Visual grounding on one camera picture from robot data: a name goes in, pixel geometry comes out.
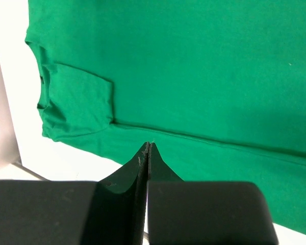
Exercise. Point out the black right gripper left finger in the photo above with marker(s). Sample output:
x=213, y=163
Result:
x=110, y=211

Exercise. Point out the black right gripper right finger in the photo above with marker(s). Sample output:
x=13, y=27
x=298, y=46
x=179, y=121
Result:
x=204, y=212

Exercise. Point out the green t shirt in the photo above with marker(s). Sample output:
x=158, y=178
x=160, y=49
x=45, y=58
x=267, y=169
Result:
x=219, y=86

